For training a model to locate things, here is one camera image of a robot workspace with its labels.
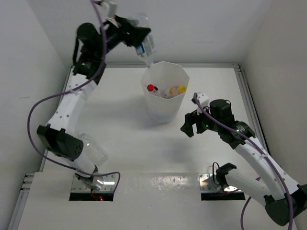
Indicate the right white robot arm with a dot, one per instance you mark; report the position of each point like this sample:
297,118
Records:
282,196

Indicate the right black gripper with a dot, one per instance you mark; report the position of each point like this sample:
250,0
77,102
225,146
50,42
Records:
187,127

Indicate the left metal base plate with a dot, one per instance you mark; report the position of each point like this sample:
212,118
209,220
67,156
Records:
102,184

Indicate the yellow cap small bottle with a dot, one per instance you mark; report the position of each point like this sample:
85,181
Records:
177,90

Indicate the white octagonal plastic bin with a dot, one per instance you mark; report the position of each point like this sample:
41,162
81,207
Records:
164,75

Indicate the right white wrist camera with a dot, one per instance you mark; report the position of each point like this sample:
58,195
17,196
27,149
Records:
201,100

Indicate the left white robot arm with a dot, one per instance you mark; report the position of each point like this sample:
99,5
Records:
91,46

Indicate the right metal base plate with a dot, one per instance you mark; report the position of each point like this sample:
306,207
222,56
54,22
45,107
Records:
207,183

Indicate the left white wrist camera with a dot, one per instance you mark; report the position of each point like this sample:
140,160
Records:
108,8

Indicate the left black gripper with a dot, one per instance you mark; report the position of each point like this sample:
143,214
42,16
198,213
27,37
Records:
135,35

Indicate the metal base plate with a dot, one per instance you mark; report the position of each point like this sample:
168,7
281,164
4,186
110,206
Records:
207,183
102,184

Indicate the light blue label bottle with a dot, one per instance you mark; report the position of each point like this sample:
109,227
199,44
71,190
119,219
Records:
147,48

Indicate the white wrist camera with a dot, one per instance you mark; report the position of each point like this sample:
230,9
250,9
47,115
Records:
201,100
108,8

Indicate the red cap plastic bottle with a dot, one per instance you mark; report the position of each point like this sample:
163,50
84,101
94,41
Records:
153,90

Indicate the black cap small bottle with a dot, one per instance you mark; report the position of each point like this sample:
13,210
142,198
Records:
165,95

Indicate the clear unlabelled plastic bottle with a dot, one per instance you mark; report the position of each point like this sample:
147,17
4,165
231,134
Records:
93,151

